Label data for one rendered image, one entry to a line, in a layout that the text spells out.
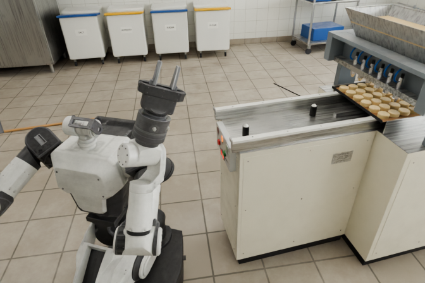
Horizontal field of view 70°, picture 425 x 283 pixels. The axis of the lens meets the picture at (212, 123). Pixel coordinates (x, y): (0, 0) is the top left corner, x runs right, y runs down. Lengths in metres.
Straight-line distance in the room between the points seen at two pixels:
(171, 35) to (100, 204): 3.85
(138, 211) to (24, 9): 4.17
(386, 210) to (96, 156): 1.35
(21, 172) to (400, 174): 1.54
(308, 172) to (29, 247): 1.76
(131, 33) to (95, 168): 3.87
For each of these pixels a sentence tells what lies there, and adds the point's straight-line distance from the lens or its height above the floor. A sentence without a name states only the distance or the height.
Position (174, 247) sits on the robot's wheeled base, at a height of 0.17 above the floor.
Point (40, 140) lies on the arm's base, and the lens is 1.27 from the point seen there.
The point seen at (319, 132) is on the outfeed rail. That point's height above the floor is 0.87.
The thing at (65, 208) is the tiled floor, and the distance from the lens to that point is 2.50.
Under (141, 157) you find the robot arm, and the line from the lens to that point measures 0.82.
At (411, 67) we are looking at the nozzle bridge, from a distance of 1.47.
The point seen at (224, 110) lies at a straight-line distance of 1.54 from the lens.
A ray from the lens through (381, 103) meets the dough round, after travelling 1.75.
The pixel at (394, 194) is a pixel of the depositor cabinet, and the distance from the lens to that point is 1.70.
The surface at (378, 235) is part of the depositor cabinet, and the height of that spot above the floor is 0.30.
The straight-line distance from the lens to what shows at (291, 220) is 1.78.
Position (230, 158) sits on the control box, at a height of 0.78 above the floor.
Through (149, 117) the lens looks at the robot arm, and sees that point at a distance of 0.79.
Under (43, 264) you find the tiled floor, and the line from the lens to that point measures 2.23.
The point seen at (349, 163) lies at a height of 0.66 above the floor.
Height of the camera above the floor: 1.64
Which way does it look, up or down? 31 degrees down
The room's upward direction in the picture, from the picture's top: 1 degrees counter-clockwise
